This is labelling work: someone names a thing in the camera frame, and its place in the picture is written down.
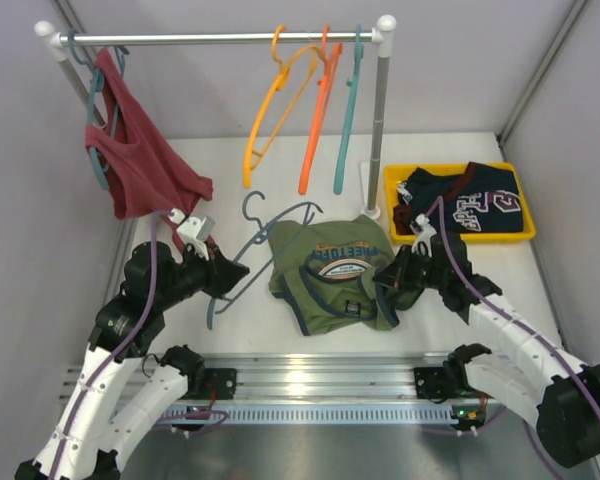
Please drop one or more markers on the metal clothes rack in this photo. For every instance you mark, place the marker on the metal clothes rack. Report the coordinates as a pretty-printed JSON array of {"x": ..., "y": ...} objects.
[{"x": 88, "y": 46}]

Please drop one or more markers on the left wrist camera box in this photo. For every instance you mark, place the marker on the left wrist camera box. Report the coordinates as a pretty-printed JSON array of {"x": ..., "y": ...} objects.
[{"x": 191, "y": 229}]

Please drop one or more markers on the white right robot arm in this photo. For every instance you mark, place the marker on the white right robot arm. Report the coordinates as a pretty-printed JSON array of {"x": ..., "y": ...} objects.
[{"x": 550, "y": 389}]

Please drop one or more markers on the red tank top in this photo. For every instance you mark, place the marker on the red tank top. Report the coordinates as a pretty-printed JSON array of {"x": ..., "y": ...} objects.
[{"x": 145, "y": 174}]

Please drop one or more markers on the green tank top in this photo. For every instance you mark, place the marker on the green tank top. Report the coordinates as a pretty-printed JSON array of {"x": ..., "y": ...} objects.
[{"x": 325, "y": 273}]

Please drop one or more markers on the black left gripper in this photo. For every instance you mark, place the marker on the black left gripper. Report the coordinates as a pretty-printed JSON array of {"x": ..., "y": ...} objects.
[{"x": 219, "y": 273}]

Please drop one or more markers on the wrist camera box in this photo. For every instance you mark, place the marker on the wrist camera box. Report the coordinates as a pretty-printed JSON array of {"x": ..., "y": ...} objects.
[
  {"x": 191, "y": 229},
  {"x": 424, "y": 232}
]

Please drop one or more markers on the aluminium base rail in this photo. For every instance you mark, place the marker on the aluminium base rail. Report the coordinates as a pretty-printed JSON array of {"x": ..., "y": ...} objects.
[{"x": 366, "y": 390}]

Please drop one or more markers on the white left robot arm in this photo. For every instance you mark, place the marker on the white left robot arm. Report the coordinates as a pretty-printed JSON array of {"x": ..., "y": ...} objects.
[{"x": 96, "y": 435}]

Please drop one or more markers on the yellow hanger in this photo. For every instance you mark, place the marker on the yellow hanger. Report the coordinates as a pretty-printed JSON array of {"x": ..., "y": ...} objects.
[{"x": 255, "y": 153}]

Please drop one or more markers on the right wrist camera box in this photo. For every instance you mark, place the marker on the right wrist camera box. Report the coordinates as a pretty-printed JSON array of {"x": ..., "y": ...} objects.
[{"x": 424, "y": 232}]

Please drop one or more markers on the teal hanger under red top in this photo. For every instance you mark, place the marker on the teal hanger under red top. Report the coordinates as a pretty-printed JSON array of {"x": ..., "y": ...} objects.
[{"x": 97, "y": 82}]

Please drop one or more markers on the slate blue hanger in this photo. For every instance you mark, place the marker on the slate blue hanger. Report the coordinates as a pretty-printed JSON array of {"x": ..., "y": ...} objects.
[{"x": 261, "y": 236}]

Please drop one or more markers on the orange hanger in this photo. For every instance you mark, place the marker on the orange hanger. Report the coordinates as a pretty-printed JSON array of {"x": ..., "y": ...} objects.
[{"x": 330, "y": 60}]

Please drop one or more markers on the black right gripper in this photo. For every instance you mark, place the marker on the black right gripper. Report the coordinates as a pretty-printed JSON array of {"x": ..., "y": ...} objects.
[{"x": 396, "y": 275}]

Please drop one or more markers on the navy maroon shirt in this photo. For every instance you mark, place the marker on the navy maroon shirt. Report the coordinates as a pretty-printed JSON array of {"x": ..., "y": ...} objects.
[{"x": 480, "y": 199}]

